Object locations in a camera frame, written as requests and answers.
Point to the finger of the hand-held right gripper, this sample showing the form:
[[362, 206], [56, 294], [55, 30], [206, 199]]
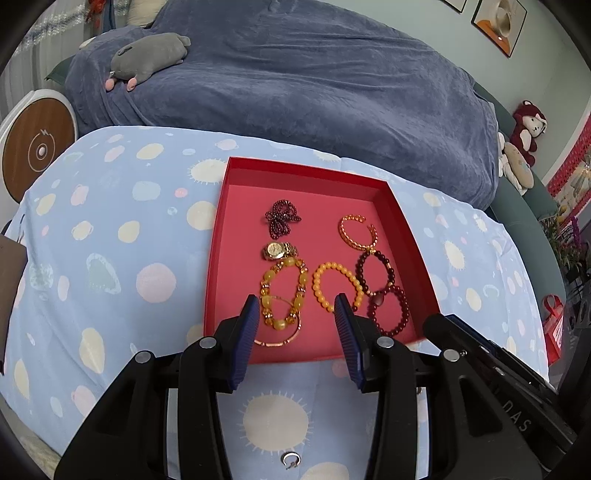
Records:
[[436, 330], [471, 334]]

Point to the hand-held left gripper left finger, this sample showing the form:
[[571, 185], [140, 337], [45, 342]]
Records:
[[247, 341]]

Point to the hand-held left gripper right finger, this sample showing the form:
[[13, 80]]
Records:
[[348, 341]]

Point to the thin gold bangle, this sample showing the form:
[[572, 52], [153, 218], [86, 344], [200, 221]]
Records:
[[277, 344]]

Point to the gold wristwatch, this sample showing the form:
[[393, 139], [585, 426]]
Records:
[[275, 250]]

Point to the purple beaded bow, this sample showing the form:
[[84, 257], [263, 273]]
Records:
[[279, 217]]

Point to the red cardboard box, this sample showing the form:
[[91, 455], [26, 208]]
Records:
[[314, 217]]

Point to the red bag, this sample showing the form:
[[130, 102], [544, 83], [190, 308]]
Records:
[[553, 327]]

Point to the silver crescent earring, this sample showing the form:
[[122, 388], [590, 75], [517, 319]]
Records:
[[283, 459]]

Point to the potted flowers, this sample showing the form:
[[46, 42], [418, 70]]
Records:
[[565, 244]]

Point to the dark green sofa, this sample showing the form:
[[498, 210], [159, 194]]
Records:
[[531, 212]]

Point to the light blue patterned sheet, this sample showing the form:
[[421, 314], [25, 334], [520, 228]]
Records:
[[115, 277]]

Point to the beige plush toy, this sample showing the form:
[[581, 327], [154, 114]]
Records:
[[515, 161]]

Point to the red monkey plush toy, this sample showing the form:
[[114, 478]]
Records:
[[526, 124]]

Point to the brown flat box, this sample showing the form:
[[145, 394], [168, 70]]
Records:
[[9, 295]]

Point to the dark blue blanket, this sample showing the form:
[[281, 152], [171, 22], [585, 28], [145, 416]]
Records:
[[300, 92]]

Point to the round wooden white side table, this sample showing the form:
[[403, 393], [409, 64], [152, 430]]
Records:
[[41, 147]]

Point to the grey plush toy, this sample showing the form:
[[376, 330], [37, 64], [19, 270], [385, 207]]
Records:
[[147, 57]]

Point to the framed orange picture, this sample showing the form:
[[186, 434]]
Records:
[[498, 23]]

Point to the black framed picture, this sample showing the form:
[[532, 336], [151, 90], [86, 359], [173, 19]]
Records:
[[457, 3]]

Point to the white curtain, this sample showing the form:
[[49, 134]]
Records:
[[27, 69]]

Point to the cream plush pillow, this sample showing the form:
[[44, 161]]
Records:
[[143, 7]]

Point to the red ribbon bow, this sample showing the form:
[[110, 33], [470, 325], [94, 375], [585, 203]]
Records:
[[98, 7]]

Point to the silver tinsel garland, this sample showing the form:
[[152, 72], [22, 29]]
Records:
[[60, 19]]

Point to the red dotted wall strip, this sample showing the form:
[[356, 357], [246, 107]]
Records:
[[570, 161]]

